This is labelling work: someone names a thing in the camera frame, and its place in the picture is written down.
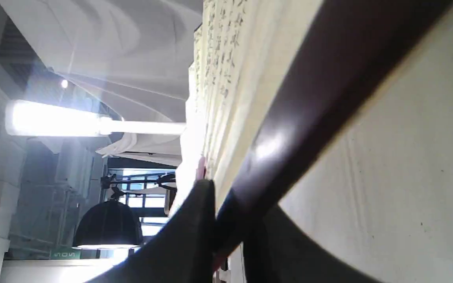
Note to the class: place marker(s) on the grey backdrop curtain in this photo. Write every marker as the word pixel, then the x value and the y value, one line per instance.
pixel 133 55

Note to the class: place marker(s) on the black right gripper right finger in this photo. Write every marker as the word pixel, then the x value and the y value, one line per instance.
pixel 277 251

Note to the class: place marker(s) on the white desk lamp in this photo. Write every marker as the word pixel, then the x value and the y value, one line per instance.
pixel 27 118

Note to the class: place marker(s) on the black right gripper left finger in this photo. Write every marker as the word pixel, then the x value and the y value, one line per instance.
pixel 181 252

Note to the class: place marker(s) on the cream paper folding fan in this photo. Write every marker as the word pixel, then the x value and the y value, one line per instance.
pixel 340 112

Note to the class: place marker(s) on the black dome pendant lamp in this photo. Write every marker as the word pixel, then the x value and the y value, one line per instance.
pixel 108 225

